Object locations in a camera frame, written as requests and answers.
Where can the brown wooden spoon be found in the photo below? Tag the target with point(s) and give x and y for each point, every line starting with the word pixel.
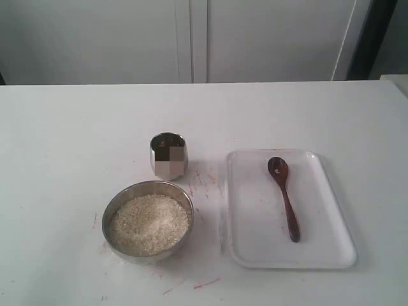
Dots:
pixel 279 170

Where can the small steel cup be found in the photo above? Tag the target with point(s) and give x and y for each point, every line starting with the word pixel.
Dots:
pixel 168 156

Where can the steel bowl of rice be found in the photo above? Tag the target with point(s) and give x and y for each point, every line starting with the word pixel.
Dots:
pixel 148 221

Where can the white plastic tray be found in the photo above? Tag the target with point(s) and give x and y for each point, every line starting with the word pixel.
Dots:
pixel 258 235

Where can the dark door frame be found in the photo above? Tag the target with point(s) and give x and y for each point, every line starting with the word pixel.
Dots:
pixel 371 37

